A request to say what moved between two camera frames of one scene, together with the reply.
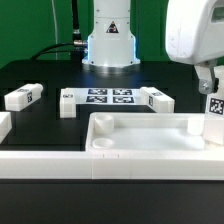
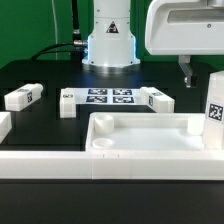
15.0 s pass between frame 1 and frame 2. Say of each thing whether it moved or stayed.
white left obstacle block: stayed
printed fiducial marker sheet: stayed
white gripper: moved
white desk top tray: stayed
